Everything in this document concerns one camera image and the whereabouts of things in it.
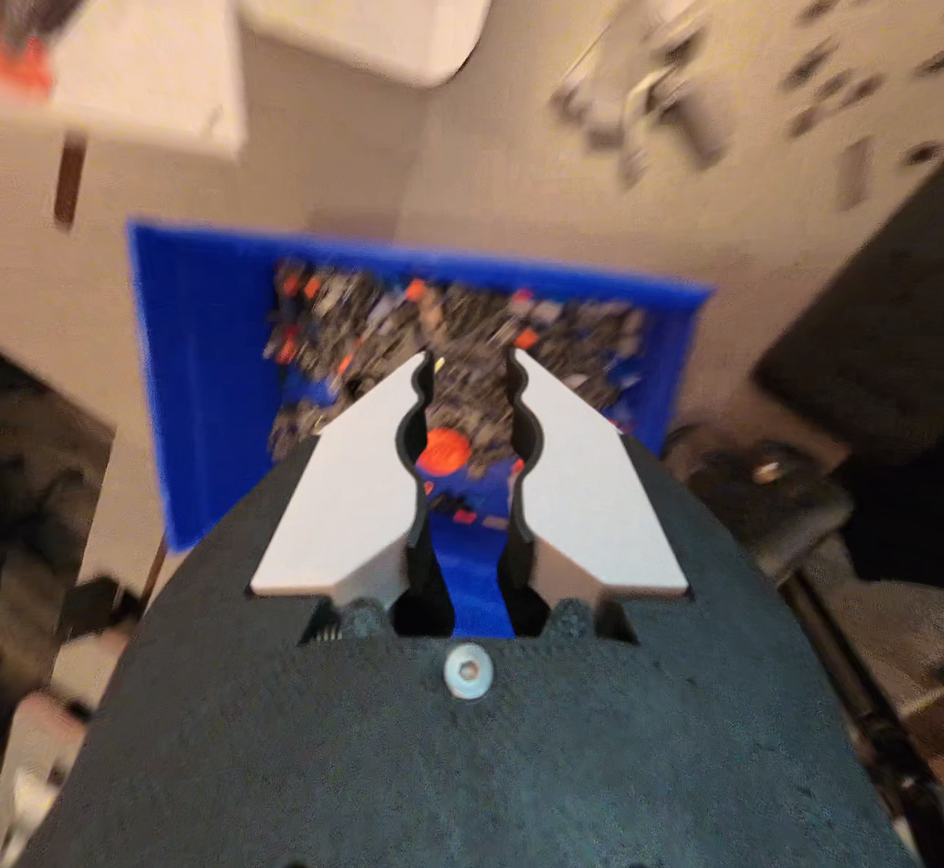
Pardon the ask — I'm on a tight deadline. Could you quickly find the light grey curved panel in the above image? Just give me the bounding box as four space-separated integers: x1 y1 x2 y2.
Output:
549 75 628 150

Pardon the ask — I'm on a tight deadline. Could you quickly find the light grey angled panel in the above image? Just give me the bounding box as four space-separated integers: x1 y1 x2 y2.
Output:
627 57 731 172

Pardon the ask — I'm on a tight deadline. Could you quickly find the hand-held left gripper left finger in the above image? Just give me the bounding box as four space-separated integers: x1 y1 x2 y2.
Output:
249 352 454 620

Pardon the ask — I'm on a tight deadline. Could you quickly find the instruction booklet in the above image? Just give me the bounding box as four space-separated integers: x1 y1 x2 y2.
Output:
0 0 244 157

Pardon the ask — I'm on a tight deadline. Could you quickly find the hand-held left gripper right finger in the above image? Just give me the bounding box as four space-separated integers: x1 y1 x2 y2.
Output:
498 350 692 620

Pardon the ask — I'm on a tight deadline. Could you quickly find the orange sprocket wheel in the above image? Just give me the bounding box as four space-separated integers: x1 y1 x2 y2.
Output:
416 429 473 477

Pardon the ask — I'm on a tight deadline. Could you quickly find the blue plastic storage bin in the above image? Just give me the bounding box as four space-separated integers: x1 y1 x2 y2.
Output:
127 219 715 640

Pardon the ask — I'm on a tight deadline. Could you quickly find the grey plate with screw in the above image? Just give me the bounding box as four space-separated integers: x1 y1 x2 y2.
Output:
686 440 856 567

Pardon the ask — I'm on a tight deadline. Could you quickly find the pile of grey building pieces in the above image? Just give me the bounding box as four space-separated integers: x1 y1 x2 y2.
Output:
264 259 650 515

